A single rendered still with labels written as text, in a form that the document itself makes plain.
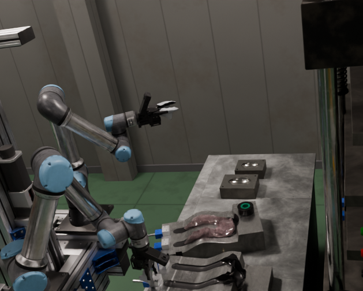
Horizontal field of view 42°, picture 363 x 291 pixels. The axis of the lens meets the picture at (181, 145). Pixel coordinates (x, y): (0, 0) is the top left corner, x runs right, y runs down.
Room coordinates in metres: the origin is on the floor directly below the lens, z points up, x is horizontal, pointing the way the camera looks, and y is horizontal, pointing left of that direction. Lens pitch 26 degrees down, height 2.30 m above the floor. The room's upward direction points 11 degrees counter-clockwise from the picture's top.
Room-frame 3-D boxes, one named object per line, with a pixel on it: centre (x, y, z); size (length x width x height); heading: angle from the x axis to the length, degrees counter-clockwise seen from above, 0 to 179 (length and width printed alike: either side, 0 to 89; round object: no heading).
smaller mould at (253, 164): (2.50, -0.39, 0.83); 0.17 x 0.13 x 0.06; 68
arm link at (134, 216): (1.62, 0.25, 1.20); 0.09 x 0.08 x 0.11; 115
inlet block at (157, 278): (1.63, 0.27, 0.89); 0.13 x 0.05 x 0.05; 68
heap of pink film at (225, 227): (1.93, -0.05, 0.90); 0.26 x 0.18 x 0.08; 85
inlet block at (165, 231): (2.01, 0.21, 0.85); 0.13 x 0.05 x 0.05; 85
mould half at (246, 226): (1.94, -0.06, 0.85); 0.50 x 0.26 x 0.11; 85
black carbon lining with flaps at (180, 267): (1.59, 0.01, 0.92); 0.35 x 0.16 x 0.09; 68
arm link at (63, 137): (2.15, 0.55, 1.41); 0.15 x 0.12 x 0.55; 5
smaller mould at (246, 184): (2.33, -0.28, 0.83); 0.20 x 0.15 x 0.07; 68
